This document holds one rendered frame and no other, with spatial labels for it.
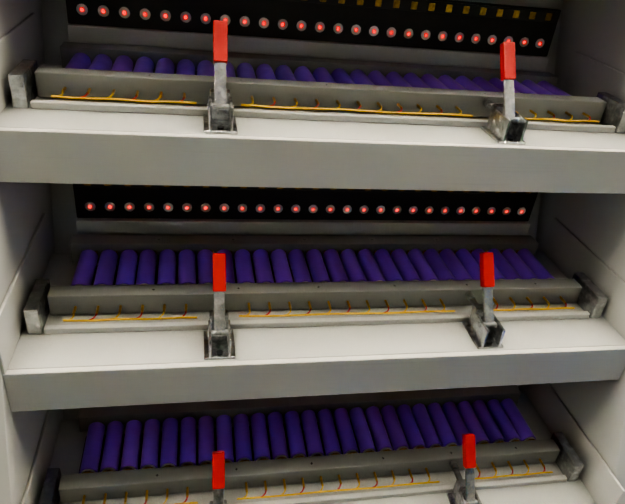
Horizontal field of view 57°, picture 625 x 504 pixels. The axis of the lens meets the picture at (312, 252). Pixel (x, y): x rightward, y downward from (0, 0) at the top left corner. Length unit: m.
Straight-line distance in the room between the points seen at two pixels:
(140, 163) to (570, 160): 0.39
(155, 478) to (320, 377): 0.21
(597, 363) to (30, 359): 0.55
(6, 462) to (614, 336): 0.60
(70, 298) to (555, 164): 0.47
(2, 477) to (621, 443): 0.61
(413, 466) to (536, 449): 0.15
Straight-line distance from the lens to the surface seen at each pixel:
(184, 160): 0.50
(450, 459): 0.72
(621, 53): 0.73
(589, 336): 0.68
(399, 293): 0.61
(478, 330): 0.61
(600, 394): 0.75
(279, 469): 0.67
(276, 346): 0.55
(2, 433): 0.58
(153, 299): 0.58
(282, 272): 0.62
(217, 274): 0.53
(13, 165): 0.52
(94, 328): 0.57
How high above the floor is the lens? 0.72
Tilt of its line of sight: 12 degrees down
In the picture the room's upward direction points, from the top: 2 degrees clockwise
